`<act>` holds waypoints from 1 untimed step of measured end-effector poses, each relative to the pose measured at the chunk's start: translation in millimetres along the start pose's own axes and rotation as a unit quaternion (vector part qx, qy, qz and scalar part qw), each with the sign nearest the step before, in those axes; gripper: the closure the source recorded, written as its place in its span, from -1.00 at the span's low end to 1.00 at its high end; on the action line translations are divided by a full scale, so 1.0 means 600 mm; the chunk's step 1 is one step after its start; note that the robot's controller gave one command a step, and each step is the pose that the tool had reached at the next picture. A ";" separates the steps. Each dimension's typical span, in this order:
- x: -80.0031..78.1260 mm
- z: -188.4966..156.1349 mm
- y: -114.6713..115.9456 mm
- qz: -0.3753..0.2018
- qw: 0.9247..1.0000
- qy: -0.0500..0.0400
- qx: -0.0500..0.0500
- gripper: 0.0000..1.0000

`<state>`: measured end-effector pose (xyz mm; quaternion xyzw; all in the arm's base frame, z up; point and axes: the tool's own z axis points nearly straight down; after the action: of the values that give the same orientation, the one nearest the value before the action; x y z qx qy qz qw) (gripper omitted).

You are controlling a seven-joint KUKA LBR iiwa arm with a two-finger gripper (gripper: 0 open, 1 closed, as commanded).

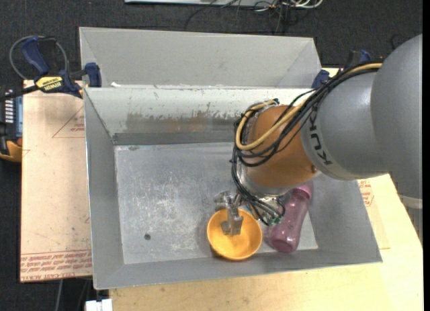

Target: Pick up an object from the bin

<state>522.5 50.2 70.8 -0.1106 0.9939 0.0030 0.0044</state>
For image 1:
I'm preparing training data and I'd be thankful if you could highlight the orange bowl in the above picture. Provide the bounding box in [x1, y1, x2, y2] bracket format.
[206, 208, 263, 262]

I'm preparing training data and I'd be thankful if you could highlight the pink plastic bottle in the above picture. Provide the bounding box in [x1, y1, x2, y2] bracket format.
[266, 181, 314, 254]

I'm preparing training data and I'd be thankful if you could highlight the grey metal bin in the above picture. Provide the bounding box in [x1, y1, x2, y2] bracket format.
[79, 26, 383, 290]

